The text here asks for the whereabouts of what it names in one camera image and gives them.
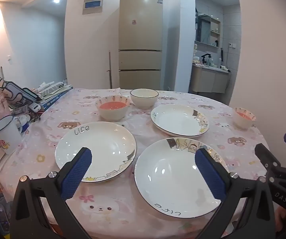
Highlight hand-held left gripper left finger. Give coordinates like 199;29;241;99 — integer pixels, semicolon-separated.
10;147;93;239

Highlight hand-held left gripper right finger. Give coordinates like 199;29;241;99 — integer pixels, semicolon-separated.
195;148;276;239

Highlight small pink strawberry bowl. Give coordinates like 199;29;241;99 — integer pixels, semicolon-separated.
233;107;256;130

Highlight white plate with cat print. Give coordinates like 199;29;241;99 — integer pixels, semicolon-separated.
55;121;137;183
150;104;210;138
135;137;229;216

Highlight large pink strawberry bowl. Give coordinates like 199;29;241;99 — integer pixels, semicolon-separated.
95;95;131;122

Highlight white ribbed bowl dark rim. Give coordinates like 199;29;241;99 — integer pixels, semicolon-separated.
130;88;159;109

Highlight person's right hand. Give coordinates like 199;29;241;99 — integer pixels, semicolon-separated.
275;203;286;232

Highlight bunch of keys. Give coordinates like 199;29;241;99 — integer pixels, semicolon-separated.
28;112;42;123

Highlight white and blue jar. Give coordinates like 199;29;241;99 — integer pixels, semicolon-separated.
15;115;31;132

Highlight white enamel mug blue rim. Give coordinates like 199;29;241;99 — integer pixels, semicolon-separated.
0;115;24;155

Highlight stack of books and boxes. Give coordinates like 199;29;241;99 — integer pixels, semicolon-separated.
33;86;74;112

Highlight pale green book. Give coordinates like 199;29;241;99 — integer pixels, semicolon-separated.
39;85;71;100

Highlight grey striped box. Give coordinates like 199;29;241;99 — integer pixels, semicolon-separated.
37;81;64;92

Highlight bathroom vanity cabinet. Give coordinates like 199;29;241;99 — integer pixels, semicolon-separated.
189;63;230;94

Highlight wooden stick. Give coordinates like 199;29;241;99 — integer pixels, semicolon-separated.
107;51;113;89

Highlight bathroom mirror cabinet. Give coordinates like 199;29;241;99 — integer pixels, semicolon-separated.
195;11;220;46

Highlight beige refrigerator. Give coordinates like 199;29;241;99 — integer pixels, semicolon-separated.
119;0;164;90

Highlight wall electrical panel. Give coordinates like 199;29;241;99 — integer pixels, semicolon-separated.
83;0;105;15

